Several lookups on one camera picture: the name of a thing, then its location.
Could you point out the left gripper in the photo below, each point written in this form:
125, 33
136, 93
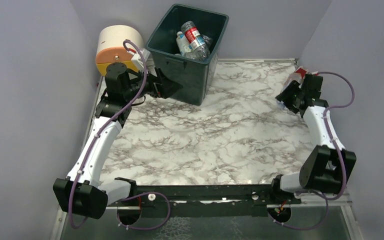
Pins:
158, 85

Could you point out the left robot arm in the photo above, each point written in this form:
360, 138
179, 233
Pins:
80, 193

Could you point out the cream orange drawer box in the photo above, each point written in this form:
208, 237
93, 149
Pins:
110, 48

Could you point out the clear bottle light blue label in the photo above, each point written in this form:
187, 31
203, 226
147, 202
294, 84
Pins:
183, 45

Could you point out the plain clear bottle white cap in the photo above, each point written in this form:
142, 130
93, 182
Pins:
208, 40

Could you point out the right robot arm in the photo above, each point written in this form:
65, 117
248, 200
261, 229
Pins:
328, 168

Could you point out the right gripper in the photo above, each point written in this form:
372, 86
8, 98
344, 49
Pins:
287, 98

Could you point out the aluminium frame rail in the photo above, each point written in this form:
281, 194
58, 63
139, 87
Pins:
307, 217

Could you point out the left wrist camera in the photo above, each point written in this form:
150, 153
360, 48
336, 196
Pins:
137, 60

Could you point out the amber tea bottle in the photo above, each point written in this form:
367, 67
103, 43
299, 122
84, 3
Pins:
298, 75

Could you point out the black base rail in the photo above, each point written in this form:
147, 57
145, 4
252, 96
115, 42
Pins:
195, 201

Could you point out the red cap bottle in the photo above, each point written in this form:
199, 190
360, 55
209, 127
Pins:
196, 41

